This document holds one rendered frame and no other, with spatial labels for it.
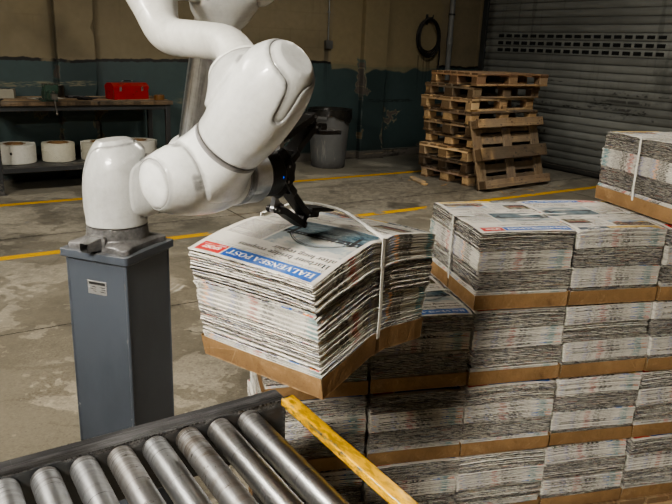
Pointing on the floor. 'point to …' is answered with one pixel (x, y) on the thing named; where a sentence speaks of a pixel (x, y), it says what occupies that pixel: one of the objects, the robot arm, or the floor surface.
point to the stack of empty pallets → (482, 88)
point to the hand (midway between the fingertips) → (327, 168)
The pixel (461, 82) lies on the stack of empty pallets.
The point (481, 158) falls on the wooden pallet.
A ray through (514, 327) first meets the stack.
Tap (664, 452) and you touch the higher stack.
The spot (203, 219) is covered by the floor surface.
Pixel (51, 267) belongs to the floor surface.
